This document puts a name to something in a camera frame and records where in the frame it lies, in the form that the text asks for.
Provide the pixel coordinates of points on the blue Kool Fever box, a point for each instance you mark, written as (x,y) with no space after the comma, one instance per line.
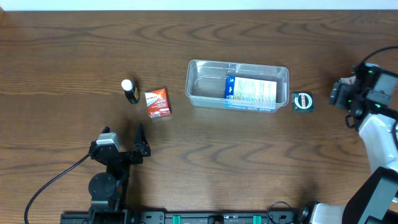
(250,94)

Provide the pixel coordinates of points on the red orange small box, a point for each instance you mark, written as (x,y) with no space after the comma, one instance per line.
(157,103)

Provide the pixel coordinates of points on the black mounting rail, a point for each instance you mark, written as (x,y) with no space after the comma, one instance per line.
(157,217)

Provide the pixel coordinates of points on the white Panadol box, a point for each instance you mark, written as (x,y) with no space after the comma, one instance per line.
(349,80)

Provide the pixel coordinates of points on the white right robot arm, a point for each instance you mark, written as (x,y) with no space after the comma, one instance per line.
(370,204)

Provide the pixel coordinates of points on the clear plastic container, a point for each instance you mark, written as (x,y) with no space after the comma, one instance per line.
(206,81)

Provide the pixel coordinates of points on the small white-capped dark bottle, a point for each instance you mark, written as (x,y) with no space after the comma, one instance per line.
(131,91)

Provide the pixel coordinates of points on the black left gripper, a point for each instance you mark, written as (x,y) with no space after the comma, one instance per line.
(121,156)

